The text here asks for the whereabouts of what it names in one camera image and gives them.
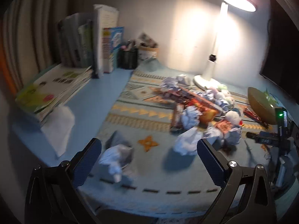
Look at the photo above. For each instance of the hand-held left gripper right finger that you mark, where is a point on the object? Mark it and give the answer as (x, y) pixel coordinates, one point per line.
(210, 165)

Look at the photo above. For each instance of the thick white book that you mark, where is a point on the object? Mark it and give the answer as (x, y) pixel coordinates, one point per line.
(102, 28)

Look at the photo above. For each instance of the black mesh pen holder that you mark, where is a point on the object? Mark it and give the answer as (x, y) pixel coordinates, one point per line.
(128, 59)

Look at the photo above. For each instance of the white and teal plush toy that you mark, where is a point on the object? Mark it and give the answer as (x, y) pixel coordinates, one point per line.
(233, 117)

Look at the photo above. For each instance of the orange snack bag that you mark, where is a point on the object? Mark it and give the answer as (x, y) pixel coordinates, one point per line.
(205, 112)

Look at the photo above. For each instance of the white tissue sheet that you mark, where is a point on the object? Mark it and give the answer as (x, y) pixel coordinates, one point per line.
(59, 128)

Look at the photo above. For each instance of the grey upright folders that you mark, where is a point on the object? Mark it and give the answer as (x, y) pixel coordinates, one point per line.
(74, 42)

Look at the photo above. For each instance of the plaid paper ball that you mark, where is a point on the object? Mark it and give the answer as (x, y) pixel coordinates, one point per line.
(184, 79)

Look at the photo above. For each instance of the corrugated cardboard basket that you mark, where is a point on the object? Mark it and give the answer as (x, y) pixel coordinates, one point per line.
(261, 107)

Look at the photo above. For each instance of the cardboard pen holder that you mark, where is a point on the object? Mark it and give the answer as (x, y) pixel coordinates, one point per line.
(147, 52)

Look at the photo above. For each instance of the blue cover book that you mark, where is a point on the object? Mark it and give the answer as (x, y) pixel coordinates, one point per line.
(114, 46)

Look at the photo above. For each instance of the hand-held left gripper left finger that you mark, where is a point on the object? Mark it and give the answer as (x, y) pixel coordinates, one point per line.
(87, 162)

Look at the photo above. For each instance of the blue patterned table mat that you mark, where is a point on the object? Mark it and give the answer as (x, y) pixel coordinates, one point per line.
(151, 121)

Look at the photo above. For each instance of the pale green plush toy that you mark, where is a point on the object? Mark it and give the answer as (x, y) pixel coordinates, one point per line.
(223, 87)

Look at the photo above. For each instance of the bunch of pens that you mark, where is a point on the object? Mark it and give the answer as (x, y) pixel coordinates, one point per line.
(128, 45)

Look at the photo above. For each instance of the dark red snack box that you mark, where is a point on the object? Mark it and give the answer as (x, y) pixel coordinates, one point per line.
(177, 119)

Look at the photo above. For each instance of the purple plush toy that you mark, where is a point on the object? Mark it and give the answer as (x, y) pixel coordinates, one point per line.
(214, 92)

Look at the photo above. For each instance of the small orange red box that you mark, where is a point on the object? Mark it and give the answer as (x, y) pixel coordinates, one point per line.
(223, 126)

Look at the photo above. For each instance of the stack of flat booklets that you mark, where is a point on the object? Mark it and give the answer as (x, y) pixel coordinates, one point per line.
(53, 86)

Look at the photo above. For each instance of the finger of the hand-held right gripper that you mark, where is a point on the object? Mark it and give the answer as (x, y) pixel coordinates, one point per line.
(266, 138)

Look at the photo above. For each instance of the white desk lamp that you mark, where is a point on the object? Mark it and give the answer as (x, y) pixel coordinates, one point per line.
(219, 39)

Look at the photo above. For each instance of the black monitor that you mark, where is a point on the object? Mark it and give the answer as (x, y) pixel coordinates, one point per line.
(280, 51)

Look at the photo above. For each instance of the long orange box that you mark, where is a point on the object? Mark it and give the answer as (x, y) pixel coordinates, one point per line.
(198, 99)

